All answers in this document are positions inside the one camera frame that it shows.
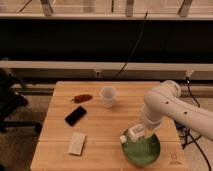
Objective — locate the white plastic bottle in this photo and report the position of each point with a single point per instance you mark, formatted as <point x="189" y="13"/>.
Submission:
<point x="133" y="133"/>

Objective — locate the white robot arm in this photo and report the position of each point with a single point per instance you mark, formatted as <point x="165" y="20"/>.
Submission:
<point x="163" y="100"/>

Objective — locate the green ceramic bowl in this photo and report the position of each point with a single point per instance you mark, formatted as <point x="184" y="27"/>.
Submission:
<point x="143" y="152"/>

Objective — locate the translucent plastic cup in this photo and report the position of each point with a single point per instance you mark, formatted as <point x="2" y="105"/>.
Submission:
<point x="108" y="95"/>

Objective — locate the red-brown snack packet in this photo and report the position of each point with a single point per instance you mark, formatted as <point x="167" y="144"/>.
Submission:
<point x="81" y="98"/>

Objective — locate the black smartphone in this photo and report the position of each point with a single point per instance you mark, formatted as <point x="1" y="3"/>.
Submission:
<point x="75" y="115"/>

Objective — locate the black office chair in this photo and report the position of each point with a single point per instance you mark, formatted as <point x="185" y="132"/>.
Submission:
<point x="9" y="101"/>

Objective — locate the wall power outlet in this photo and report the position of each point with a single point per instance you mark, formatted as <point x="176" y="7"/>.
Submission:
<point x="98" y="74"/>

